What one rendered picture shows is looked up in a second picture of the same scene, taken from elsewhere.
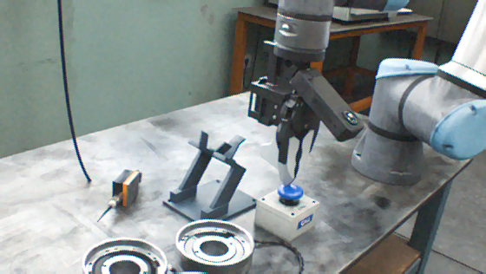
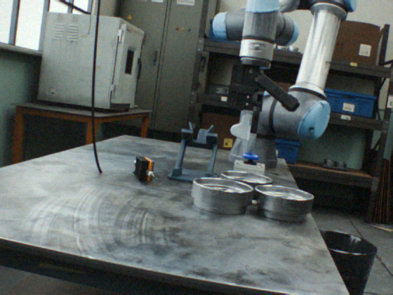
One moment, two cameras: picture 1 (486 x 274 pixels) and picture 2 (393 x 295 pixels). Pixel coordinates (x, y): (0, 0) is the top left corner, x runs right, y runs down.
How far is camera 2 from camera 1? 0.64 m
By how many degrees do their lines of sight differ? 34
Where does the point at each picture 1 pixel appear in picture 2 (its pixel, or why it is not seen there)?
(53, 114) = not seen: outside the picture
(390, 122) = (261, 127)
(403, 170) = (269, 159)
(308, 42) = (268, 55)
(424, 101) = not seen: hidden behind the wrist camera
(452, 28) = (163, 119)
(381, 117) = not seen: hidden behind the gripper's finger
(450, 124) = (313, 114)
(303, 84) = (266, 80)
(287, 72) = (250, 76)
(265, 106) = (239, 97)
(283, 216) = (256, 169)
